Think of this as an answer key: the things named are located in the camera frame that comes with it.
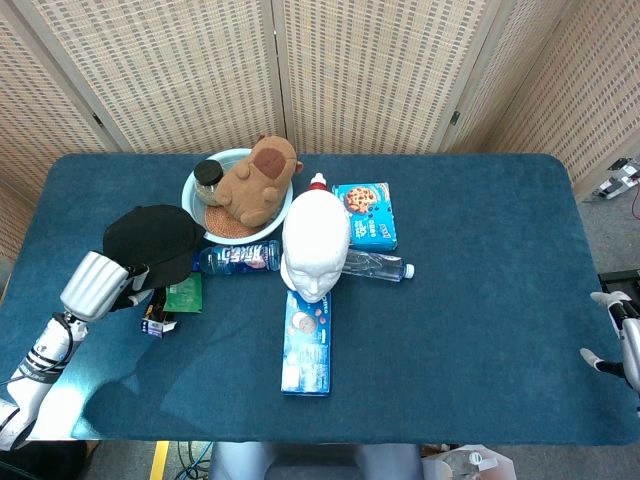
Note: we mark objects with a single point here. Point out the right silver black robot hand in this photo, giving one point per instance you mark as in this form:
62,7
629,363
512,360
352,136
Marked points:
632,345

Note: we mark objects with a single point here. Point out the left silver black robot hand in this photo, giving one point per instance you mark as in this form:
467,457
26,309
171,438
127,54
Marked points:
92,285

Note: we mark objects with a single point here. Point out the black baseball cap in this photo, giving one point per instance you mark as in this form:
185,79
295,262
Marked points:
150,235

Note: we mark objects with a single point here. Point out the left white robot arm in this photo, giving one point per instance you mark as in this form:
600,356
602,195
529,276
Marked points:
40,360

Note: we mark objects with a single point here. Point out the black floor stand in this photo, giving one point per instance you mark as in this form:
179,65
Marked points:
620,279

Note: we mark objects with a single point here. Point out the black yellow small box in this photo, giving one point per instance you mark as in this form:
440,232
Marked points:
155,326

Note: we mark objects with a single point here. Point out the light blue plastic bowl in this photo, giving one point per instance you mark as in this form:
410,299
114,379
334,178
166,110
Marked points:
192,200

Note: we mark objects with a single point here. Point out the orange round mesh pad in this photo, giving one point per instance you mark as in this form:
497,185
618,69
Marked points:
222,225

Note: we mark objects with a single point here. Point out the blue label drink bottle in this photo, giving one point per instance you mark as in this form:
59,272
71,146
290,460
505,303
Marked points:
235,257

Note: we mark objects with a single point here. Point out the glass jar with black lid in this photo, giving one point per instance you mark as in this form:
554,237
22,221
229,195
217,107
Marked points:
207,175

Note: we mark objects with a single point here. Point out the white electronic device on floor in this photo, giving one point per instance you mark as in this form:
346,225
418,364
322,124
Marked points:
612,182

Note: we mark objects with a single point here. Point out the black screen hinge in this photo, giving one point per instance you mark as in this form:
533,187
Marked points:
455,118
97,120

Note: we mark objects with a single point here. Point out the blue table cloth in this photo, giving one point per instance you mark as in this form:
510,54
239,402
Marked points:
450,325

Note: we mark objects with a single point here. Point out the brown capybara plush toy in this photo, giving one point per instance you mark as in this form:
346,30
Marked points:
255,185

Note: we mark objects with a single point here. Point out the woven folding screen panel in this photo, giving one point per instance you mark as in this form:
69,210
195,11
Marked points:
165,70
370,70
565,85
35,100

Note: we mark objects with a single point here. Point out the clear plastic bag with bottle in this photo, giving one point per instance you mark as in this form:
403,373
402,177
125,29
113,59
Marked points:
465,465

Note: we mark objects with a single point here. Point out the blue Oreo cookie box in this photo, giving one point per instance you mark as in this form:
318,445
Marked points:
306,360

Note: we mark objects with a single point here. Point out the white mannequin head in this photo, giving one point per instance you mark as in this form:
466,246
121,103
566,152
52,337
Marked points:
315,235

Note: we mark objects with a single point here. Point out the red bottle with white cap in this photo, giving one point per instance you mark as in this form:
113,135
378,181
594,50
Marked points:
318,182

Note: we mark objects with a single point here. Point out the clear plastic water bottle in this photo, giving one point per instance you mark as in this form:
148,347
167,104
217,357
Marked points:
377,264

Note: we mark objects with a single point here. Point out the blue chocolate chip cookie box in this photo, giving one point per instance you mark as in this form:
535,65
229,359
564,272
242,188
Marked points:
372,220

